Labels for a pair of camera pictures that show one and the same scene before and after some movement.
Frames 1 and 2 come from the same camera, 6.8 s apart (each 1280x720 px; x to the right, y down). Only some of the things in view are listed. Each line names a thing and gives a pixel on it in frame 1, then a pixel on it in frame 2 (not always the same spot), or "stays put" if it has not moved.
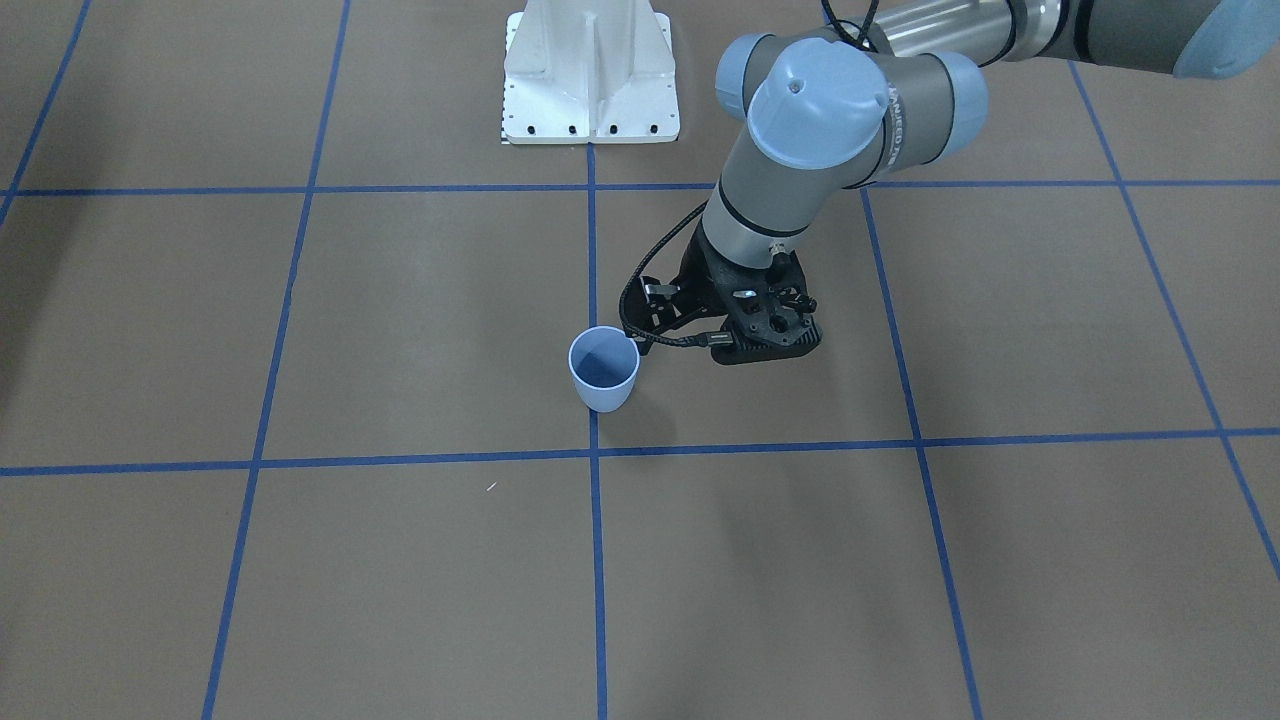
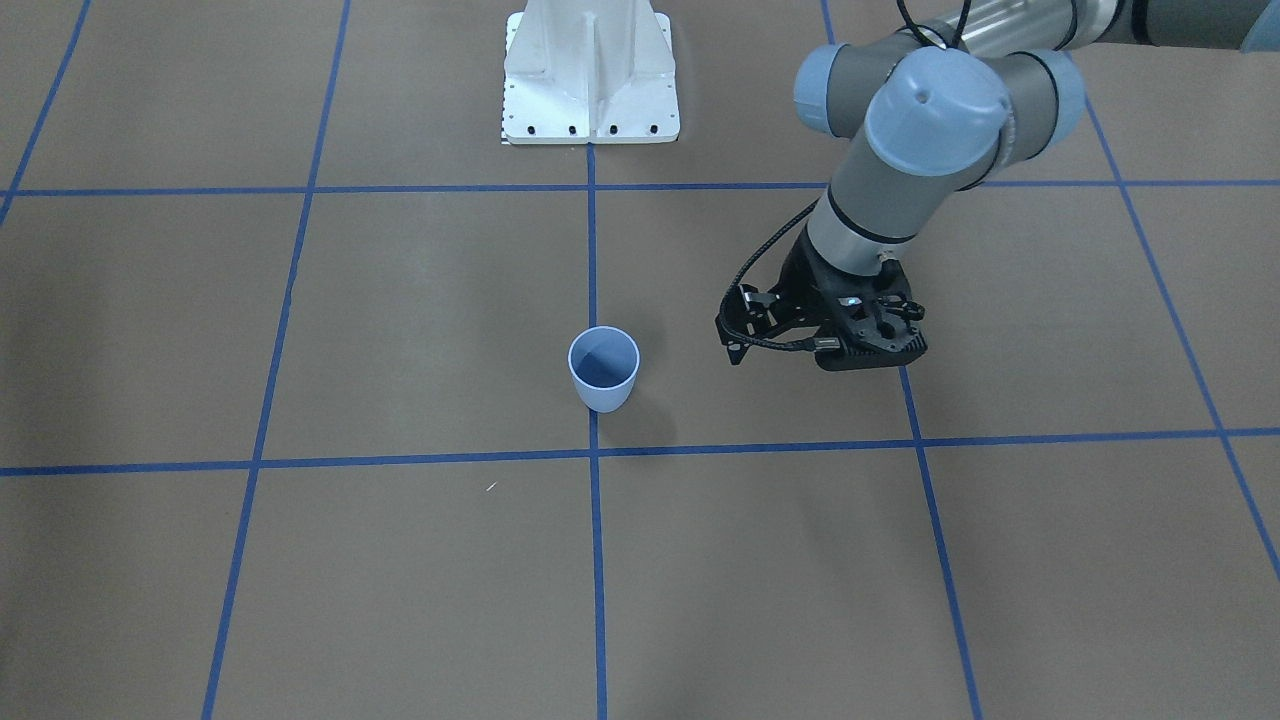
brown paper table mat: [290, 427] stays put
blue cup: [604, 365] stays put
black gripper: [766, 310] to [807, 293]
